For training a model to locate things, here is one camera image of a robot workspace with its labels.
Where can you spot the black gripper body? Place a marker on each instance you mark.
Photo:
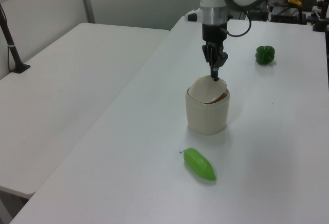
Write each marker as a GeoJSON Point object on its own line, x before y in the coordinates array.
{"type": "Point", "coordinates": [214, 32]}

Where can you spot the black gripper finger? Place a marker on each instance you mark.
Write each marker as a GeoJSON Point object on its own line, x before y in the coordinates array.
{"type": "Point", "coordinates": [208, 54]}
{"type": "Point", "coordinates": [222, 57]}

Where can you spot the cream garbage bin lid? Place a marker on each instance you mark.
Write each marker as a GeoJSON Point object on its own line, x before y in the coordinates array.
{"type": "Point", "coordinates": [207, 90]}

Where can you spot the dark green robot base block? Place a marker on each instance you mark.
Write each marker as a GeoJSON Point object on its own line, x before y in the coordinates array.
{"type": "Point", "coordinates": [259, 14]}

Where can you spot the cream plastic garbage bin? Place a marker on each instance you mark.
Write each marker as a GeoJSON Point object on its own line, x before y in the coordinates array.
{"type": "Point", "coordinates": [205, 118]}

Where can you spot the green toy bell pepper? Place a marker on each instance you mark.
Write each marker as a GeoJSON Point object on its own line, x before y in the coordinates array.
{"type": "Point", "coordinates": [265, 54]}

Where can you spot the dark equipment box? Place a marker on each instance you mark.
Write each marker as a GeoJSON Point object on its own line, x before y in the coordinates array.
{"type": "Point", "coordinates": [286, 13]}

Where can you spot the yellow object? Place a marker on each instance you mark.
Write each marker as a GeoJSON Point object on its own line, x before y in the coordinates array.
{"type": "Point", "coordinates": [294, 1]}

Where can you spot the black clamp stand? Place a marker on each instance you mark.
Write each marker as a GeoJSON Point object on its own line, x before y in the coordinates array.
{"type": "Point", "coordinates": [321, 19]}

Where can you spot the light green toy pea pod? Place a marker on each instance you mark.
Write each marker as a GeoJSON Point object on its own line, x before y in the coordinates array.
{"type": "Point", "coordinates": [199, 164]}

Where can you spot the black pole with base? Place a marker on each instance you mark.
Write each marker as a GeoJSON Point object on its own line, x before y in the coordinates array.
{"type": "Point", "coordinates": [11, 46]}

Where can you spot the grey partition frame post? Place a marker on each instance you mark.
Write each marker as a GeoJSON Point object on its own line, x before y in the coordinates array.
{"type": "Point", "coordinates": [87, 0]}

